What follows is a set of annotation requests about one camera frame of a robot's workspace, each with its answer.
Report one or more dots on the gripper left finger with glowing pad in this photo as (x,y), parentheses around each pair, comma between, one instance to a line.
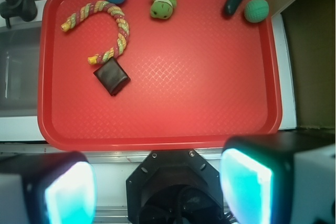
(48,188)

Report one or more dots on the black square cushion block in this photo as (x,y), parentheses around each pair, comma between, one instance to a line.
(112,76)

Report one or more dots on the green textured ball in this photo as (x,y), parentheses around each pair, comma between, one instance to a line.
(256,11)

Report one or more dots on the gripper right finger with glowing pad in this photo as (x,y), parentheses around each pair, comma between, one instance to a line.
(286,177)

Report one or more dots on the grey sink faucet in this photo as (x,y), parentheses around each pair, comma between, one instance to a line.
(24,9)

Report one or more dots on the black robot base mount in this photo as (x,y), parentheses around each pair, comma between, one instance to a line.
(175,187)

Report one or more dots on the multicoloured twisted rope toy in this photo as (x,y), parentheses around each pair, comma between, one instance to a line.
(119,17)

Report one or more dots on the brown cardboard panel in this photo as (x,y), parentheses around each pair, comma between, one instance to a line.
(310,31)

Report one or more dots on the grey sink basin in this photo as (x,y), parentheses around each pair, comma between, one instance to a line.
(20,47)

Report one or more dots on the red plastic tray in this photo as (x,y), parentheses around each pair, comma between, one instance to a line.
(196,79)

